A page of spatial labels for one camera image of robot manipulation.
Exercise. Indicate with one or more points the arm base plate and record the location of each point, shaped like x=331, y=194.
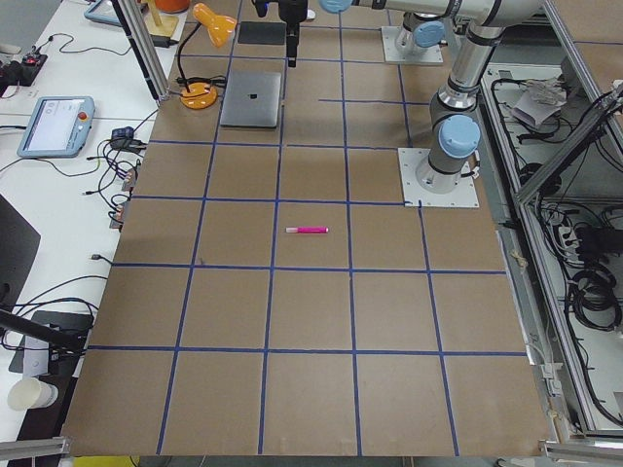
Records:
x=417, y=47
x=422, y=186

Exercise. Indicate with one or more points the wooden stand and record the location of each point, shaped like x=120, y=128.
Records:
x=158, y=24

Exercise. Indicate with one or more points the black mousepad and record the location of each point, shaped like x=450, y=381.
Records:
x=261, y=33

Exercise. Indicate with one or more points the black power adapter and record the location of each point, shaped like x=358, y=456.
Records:
x=163, y=42

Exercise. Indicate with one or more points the orange cylinder container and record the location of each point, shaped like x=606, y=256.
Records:
x=172, y=6

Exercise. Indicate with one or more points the pink highlighter pen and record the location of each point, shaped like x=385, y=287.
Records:
x=307, y=230

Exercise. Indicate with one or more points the white paper cup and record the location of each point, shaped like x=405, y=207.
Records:
x=31, y=393

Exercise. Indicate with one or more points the orange desk lamp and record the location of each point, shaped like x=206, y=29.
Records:
x=197, y=93

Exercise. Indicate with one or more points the grey closed laptop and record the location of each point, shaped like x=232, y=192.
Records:
x=251, y=99

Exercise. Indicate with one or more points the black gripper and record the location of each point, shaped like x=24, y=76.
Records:
x=293, y=14

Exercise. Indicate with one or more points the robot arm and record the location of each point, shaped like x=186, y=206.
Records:
x=455, y=134
x=410, y=21

